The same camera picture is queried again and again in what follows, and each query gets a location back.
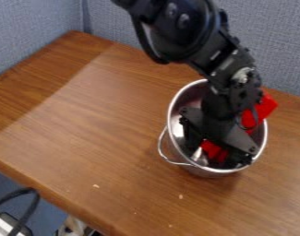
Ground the white object under table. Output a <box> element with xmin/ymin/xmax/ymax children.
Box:
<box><xmin>53</xmin><ymin>216</ymin><xmax>102</xmax><ymax>236</ymax></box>

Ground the stainless steel pot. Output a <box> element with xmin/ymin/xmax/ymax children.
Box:
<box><xmin>156</xmin><ymin>79</ymin><xmax>267</xmax><ymax>178</ymax></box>

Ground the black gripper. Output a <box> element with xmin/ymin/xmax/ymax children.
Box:
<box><xmin>178</xmin><ymin>94</ymin><xmax>259</xmax><ymax>170</ymax></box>

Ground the red rectangular block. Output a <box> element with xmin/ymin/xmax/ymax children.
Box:
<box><xmin>199</xmin><ymin>93</ymin><xmax>277</xmax><ymax>168</ymax></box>

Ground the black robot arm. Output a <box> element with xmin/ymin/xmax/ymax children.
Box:
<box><xmin>110</xmin><ymin>0</ymin><xmax>262</xmax><ymax>169</ymax></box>

